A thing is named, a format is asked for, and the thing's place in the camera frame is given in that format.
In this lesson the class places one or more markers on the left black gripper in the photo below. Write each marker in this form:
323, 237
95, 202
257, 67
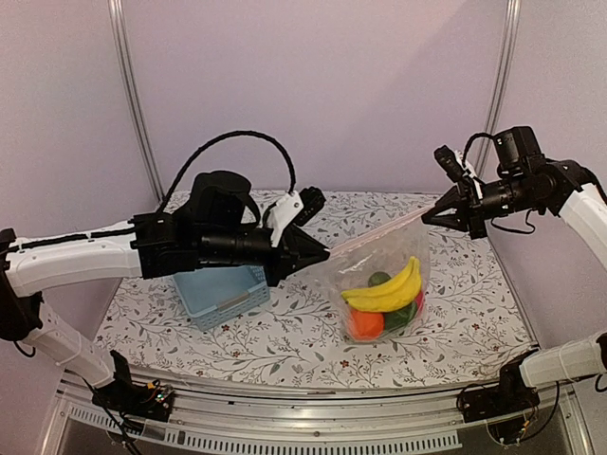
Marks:
304, 245

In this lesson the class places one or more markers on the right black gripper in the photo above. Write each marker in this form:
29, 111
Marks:
460, 220

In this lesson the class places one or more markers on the green orange toy mango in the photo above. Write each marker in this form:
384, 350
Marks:
378, 278

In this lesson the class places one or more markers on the clear zip top bag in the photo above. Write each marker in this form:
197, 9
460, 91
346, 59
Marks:
387, 248

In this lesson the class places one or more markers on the red toy apple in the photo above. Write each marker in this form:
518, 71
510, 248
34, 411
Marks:
420, 298

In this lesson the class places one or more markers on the orange toy fruit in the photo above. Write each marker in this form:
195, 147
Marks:
364, 325

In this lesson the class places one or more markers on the yellow toy banana bunch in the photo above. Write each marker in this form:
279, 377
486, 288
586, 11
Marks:
390, 296

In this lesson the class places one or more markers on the green toy watermelon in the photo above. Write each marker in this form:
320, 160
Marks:
400, 318

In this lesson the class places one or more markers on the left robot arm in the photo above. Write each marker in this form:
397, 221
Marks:
146, 246

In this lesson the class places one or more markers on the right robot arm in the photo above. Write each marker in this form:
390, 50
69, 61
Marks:
579, 202

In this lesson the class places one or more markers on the light blue plastic basket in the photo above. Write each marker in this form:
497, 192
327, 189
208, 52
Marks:
212, 296

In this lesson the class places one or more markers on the floral table cloth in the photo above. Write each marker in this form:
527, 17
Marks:
469, 327

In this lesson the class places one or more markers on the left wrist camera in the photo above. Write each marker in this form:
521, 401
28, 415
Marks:
293, 208

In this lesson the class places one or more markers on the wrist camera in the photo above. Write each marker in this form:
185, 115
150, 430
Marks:
459, 171
293, 208

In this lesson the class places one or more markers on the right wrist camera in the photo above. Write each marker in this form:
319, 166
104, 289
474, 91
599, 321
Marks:
459, 171

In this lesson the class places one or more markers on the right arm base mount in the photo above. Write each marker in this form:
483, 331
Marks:
478, 402

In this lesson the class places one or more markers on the front aluminium rail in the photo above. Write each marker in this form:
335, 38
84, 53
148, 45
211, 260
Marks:
212, 416

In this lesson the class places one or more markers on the right aluminium frame post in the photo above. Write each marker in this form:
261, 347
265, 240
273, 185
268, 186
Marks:
504, 64

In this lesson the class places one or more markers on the aluminium frame post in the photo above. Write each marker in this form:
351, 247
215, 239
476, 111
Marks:
128, 76
504, 64

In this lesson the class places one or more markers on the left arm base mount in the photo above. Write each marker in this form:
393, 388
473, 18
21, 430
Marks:
152, 401

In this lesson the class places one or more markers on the left aluminium frame post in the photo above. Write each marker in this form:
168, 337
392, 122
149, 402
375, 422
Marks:
128, 76

